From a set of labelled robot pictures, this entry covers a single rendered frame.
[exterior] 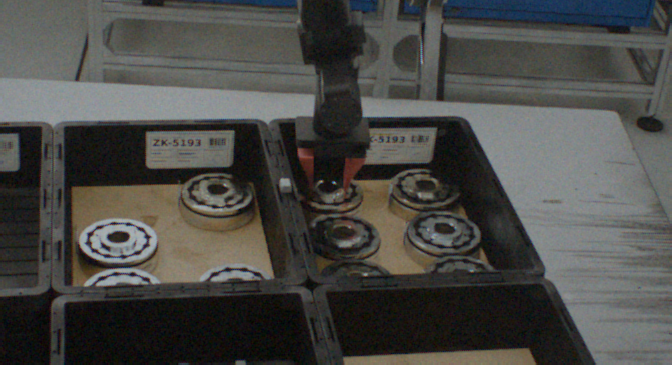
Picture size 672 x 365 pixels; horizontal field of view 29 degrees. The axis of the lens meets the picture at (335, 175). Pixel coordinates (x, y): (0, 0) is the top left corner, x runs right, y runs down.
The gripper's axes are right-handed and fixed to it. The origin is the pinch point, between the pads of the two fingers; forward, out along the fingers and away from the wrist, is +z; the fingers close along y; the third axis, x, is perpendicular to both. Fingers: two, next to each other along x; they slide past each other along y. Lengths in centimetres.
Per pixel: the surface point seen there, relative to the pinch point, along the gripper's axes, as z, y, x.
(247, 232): 3.9, -11.3, -7.0
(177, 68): 78, -28, 178
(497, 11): 56, 63, 179
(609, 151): 18, 55, 41
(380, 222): 4.1, 7.6, -3.4
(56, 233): -6.7, -35.0, -23.0
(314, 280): -6.4, -3.9, -31.0
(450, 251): 0.8, 15.8, -14.5
